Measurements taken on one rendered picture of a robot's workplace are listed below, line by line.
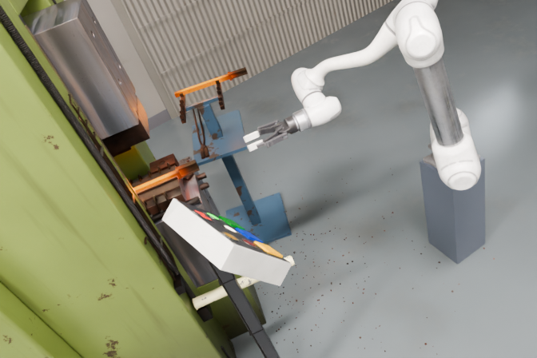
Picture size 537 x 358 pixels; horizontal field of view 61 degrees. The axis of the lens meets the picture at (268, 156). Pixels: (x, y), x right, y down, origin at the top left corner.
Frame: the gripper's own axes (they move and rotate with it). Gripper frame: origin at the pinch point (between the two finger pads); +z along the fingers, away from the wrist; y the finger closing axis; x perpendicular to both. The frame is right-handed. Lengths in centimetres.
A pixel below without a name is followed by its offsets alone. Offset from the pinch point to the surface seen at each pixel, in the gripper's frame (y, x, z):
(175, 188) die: -7.9, -1.3, 37.3
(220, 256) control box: -73, 18, 23
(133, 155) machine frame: 23, 4, 52
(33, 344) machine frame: -54, -4, 94
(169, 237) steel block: -16, -18, 48
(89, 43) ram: -17, 69, 36
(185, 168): -0.4, 1.2, 30.6
